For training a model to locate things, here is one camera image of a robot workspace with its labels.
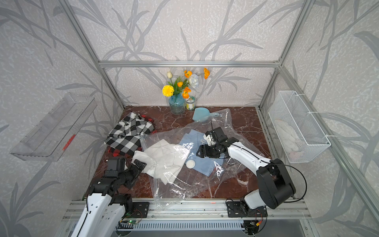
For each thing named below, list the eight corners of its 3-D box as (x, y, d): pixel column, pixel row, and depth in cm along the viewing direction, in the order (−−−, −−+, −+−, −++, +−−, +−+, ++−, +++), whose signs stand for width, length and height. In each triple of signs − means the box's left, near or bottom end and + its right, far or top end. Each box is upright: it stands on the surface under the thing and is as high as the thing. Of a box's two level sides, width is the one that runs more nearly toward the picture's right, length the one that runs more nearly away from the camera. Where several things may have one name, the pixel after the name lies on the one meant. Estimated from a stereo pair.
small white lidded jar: (189, 112, 121) (188, 104, 114) (185, 108, 124) (184, 99, 117) (197, 108, 124) (197, 99, 117) (192, 104, 128) (192, 95, 120)
